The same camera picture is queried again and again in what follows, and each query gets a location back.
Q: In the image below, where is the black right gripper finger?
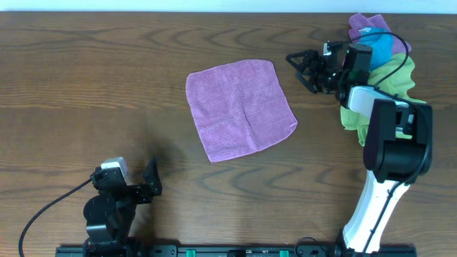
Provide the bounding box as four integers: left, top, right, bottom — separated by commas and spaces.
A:
286, 49, 319, 71
296, 71, 320, 94

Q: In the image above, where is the purple microfiber cloth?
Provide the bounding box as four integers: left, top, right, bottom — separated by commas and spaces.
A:
186, 59, 298, 163

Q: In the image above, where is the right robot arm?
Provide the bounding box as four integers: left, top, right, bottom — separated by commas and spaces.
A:
286, 44, 433, 256

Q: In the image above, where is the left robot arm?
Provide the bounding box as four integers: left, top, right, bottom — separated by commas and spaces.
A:
83, 157, 162, 256

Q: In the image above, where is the blue microfiber cloth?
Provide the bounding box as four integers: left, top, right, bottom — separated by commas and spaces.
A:
358, 27, 393, 71

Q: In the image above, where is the purple cloth under pile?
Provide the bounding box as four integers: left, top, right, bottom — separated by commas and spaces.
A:
348, 13, 406, 55

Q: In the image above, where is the green microfiber cloth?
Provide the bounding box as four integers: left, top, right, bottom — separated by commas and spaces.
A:
340, 53, 425, 146

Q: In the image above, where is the left black cable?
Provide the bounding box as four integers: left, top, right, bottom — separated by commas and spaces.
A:
18, 178, 94, 257

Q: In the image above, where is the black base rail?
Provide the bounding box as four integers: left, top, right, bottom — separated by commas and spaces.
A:
55, 243, 418, 257

